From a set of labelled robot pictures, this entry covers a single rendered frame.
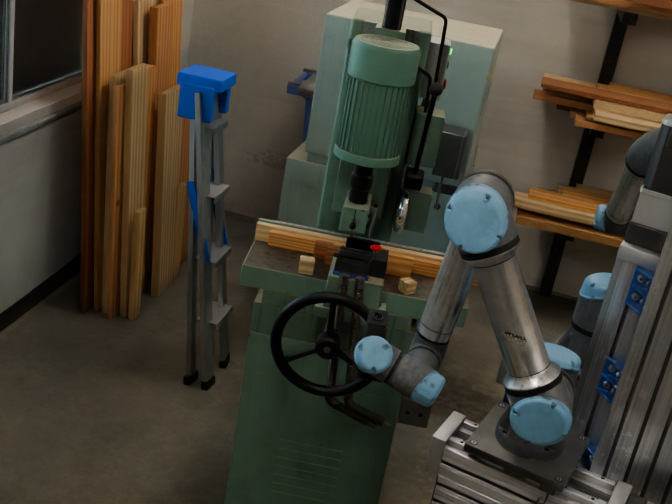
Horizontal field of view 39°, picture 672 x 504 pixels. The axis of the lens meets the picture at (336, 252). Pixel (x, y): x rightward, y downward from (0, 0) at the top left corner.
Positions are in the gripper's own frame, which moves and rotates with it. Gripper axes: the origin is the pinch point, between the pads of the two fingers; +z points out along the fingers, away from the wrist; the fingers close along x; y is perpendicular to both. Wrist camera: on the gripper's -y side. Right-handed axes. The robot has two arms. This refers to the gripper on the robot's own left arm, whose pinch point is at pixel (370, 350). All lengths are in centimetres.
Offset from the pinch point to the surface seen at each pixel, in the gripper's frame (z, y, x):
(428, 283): 27.3, -21.7, 12.9
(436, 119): 27, -67, 7
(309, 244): 29.9, -26.7, -20.9
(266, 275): 18.8, -15.1, -29.8
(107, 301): 159, -7, -106
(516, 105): 221, -140, 54
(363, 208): 20.2, -37.4, -8.0
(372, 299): 8.9, -12.9, -1.5
